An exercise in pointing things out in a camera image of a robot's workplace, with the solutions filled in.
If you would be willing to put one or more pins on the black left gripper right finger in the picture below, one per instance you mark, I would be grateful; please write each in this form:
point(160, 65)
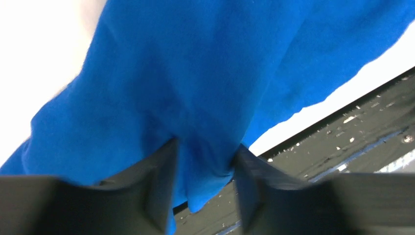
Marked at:
point(271, 202)

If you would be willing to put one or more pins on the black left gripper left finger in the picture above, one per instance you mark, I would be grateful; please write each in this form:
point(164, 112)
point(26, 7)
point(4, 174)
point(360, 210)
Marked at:
point(136, 201)

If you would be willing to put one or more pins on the blue panda print t-shirt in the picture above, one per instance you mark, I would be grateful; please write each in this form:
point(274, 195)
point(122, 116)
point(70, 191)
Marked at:
point(212, 74)

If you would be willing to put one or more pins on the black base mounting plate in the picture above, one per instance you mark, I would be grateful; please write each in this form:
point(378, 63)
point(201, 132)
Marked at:
point(374, 134)

